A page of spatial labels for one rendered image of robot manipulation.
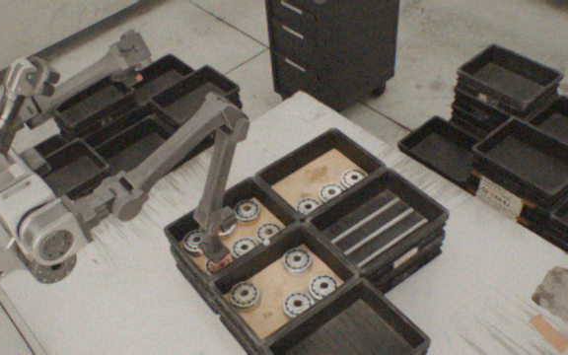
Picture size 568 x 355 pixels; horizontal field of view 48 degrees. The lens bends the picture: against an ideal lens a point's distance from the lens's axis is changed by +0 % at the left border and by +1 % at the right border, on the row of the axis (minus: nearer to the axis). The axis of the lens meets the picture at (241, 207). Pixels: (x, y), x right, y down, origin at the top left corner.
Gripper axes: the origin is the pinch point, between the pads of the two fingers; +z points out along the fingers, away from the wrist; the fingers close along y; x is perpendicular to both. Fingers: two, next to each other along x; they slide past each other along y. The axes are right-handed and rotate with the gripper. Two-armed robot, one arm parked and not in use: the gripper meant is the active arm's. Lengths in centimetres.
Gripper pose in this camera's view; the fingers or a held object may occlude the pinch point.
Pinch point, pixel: (217, 263)
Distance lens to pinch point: 219.1
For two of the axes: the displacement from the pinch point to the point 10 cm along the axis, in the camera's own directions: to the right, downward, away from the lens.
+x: -7.4, 5.6, -3.8
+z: 1.2, 6.6, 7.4
